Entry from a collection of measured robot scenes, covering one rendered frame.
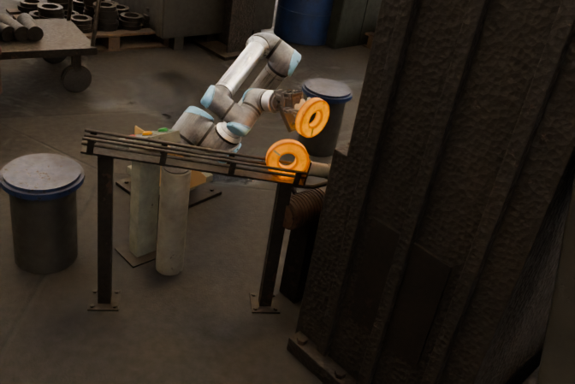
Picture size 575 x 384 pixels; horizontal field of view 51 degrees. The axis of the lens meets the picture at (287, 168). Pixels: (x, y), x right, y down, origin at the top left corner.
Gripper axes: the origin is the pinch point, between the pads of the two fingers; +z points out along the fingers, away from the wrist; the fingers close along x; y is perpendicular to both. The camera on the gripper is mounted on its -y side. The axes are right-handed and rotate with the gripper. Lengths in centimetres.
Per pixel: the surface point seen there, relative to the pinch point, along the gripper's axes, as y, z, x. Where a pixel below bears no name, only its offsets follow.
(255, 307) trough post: -81, -18, -22
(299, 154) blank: -12.2, 5.3, -13.9
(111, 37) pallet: 12, -301, 80
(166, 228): -47, -49, -41
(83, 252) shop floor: -62, -86, -62
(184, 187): -29, -40, -35
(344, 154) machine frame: -6.4, 32.0, -19.2
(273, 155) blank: -11.6, -0.2, -21.5
